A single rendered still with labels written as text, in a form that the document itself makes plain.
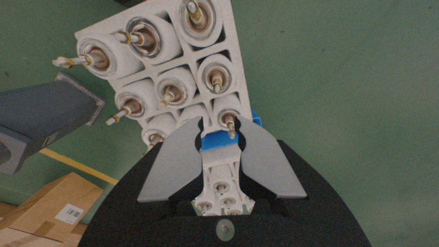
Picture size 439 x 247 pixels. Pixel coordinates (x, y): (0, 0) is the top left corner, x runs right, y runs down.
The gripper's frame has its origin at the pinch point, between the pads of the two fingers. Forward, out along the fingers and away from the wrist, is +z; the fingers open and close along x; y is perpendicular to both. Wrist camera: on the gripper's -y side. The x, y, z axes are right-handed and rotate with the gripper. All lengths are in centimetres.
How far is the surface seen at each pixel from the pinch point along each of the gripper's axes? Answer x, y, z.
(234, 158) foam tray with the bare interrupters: 7.5, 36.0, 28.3
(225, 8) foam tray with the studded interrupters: 2.1, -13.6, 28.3
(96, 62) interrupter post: -25.1, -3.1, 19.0
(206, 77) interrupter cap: -2.7, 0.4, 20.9
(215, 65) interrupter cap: -0.4, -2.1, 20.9
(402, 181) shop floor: 144, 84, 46
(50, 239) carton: -88, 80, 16
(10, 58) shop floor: -80, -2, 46
